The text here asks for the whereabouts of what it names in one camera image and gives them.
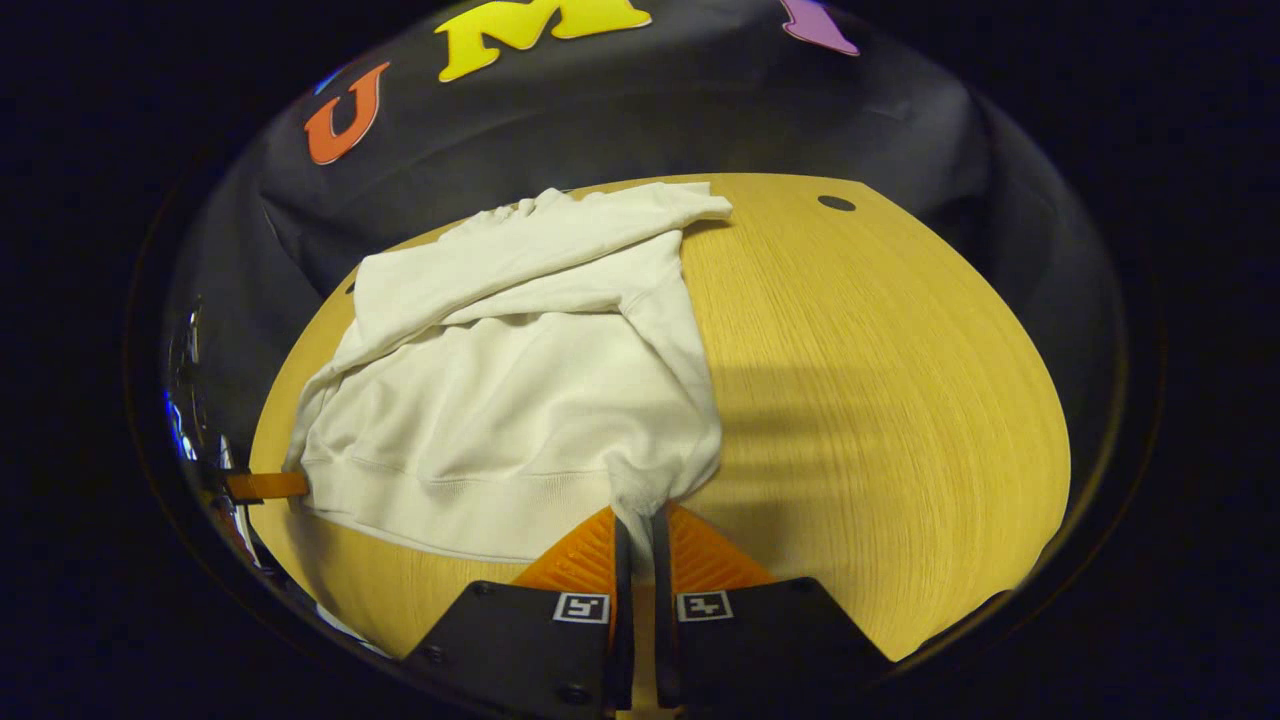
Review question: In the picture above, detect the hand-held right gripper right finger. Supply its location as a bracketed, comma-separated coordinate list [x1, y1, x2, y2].
[650, 500, 893, 713]

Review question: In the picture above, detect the white sweatshirt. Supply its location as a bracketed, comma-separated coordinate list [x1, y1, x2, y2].
[283, 180, 734, 563]

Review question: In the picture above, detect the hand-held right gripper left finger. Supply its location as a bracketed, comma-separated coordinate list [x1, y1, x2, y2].
[402, 505, 636, 720]

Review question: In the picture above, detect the black backdrop cloth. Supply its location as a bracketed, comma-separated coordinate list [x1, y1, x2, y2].
[160, 0, 1126, 521]

